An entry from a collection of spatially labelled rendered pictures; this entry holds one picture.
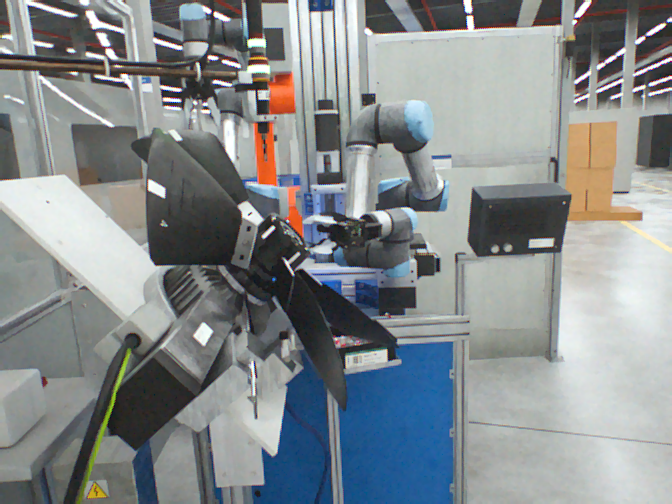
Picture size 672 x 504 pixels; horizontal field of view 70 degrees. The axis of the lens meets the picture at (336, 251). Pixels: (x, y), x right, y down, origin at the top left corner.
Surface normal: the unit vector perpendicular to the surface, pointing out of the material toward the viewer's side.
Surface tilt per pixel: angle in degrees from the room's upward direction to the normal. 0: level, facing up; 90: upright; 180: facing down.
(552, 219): 105
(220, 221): 87
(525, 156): 90
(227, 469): 90
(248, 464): 90
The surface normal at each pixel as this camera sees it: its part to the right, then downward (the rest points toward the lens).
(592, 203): -0.29, 0.22
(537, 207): 0.04, 0.45
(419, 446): 0.03, 0.21
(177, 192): 0.92, -0.16
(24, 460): -0.05, -0.98
